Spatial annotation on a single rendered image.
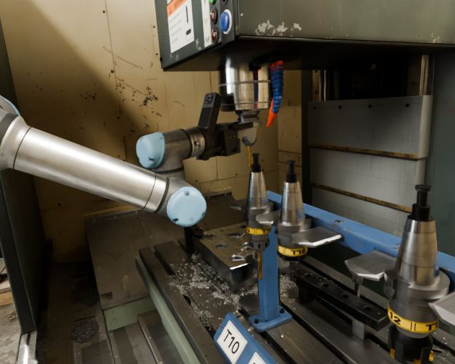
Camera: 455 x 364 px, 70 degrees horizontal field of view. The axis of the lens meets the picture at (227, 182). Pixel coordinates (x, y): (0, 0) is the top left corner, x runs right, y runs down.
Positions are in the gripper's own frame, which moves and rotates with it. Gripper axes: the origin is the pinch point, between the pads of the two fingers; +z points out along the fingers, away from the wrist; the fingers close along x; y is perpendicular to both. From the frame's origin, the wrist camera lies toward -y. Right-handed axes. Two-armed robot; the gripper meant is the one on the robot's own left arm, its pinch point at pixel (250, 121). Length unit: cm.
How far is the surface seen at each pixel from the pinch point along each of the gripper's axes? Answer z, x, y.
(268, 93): -0.9, 8.0, -7.4
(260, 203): -25.3, 24.5, 12.7
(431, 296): -35, 57, 14
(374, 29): 1.8, 34.4, -17.8
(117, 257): -17, -81, 62
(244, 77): -6.5, 5.3, -11.9
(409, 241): -34, 54, 9
